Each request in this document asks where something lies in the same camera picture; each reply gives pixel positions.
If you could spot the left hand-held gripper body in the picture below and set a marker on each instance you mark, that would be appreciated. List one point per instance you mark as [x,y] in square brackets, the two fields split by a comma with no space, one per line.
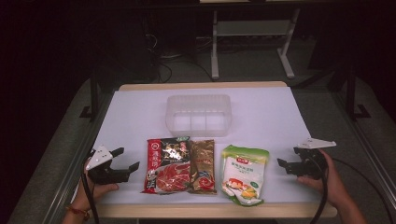
[99,158]

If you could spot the gold sauce packet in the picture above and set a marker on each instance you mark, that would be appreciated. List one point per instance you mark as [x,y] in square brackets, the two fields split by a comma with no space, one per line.
[204,165]

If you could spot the black metal stand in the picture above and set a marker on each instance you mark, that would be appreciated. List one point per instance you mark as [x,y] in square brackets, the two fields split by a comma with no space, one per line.
[94,99]
[351,93]

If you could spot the red and black sauce packet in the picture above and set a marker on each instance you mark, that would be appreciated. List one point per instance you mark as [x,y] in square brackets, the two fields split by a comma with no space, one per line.
[166,168]

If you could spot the translucent plastic bin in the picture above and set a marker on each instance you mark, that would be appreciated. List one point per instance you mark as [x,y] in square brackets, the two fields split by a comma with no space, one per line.
[198,115]

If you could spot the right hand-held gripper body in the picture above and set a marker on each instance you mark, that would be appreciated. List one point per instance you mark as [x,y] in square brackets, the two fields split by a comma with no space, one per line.
[313,165]

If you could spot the person's left hand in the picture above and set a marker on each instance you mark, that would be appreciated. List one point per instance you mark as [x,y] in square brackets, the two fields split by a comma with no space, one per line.
[84,194]

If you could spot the aluminium frame rail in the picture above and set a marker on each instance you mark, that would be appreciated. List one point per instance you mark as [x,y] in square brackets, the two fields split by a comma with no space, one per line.
[370,155]
[74,174]

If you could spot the white metal stand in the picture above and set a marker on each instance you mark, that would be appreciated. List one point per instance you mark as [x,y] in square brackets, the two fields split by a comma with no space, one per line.
[252,28]

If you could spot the person's right hand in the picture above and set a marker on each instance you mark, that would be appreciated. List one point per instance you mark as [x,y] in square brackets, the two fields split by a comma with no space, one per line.
[333,183]

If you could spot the white and green packet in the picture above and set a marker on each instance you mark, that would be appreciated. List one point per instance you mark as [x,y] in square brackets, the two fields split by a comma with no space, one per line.
[244,174]

